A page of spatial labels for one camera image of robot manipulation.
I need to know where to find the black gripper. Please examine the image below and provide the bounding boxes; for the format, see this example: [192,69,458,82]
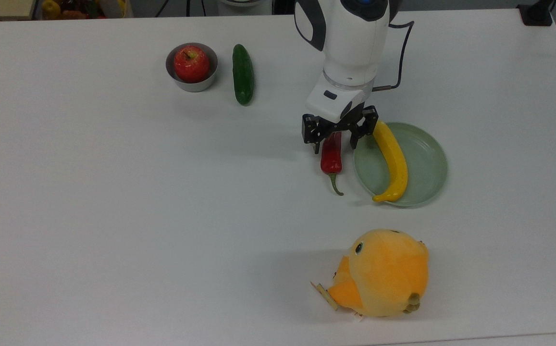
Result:
[301,105,380,155]

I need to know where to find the red chili pepper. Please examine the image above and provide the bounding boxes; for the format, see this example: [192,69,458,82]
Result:
[320,132,345,197]

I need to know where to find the pale green plastic plate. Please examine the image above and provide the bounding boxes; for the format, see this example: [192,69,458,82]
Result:
[353,122,449,208]

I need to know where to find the yellow banana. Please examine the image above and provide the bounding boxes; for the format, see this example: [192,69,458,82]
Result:
[371,120,409,203]

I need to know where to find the green cucumber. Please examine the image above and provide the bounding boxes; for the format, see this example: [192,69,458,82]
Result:
[232,43,255,106]

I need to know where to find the orange plush chick toy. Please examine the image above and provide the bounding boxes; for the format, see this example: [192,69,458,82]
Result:
[326,228,430,318]

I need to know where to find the plush toy paper tag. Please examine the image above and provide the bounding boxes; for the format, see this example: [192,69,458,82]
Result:
[310,281,339,311]

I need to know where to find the round metal bowl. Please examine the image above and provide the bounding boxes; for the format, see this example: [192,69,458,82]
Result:
[165,42,219,93]

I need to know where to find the red apple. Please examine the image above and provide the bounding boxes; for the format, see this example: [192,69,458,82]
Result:
[173,45,211,84]

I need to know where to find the black stand clamp base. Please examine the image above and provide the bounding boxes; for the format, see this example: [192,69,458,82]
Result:
[517,0,556,27]

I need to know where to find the box of toy fruit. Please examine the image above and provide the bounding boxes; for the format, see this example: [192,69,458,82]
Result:
[37,0,130,20]

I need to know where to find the wooden board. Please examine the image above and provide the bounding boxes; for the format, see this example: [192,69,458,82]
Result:
[0,0,37,23]

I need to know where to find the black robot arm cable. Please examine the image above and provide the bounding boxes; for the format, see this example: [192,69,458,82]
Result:
[372,20,416,92]

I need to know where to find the black floor cables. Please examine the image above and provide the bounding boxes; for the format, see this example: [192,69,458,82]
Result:
[155,0,207,18]

